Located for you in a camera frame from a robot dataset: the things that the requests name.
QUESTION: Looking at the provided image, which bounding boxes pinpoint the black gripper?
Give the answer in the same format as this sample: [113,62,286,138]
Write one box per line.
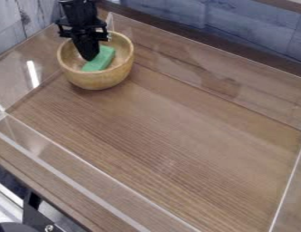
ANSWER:
[57,0,110,61]

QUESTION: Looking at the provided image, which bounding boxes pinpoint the green rectangular stick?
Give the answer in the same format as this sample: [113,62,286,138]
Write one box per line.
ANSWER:
[82,45,116,72]

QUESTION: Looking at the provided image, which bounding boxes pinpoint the wooden bowl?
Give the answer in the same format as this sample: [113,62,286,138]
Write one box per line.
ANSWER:
[57,31,136,90]

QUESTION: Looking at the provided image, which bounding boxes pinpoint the clear acrylic barrier walls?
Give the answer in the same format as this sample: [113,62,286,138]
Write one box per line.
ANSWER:
[0,15,301,232]

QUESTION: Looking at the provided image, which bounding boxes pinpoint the black table leg bracket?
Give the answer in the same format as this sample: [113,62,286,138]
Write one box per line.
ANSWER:
[22,191,68,232]

